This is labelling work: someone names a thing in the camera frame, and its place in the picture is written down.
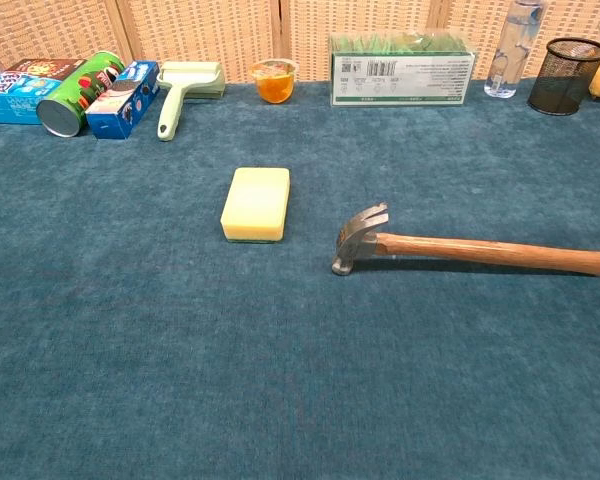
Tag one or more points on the pale green lint roller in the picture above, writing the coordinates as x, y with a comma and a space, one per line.
172, 105

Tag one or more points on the blue cookie box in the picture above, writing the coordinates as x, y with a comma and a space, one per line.
5, 102

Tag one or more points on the yellow sponge with green base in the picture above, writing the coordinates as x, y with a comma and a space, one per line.
255, 200

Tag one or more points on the blue carpet table cover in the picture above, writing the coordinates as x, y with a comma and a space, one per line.
280, 375

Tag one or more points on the orange fruit jelly cup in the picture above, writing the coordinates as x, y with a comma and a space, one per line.
275, 85

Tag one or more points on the green Pringles can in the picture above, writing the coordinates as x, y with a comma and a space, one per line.
75, 95

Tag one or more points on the brown chocolate cookie box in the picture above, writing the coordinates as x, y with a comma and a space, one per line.
40, 67

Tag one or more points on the clear box of green items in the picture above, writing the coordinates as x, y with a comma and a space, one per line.
400, 80

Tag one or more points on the wicker folding screen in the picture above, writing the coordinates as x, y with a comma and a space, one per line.
205, 30

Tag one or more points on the clear plastic water bottle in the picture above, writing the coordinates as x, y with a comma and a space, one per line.
510, 50

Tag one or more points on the black mesh pen holder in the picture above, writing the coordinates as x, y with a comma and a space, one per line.
560, 80

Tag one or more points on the blue Oreo box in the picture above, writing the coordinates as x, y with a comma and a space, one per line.
120, 105

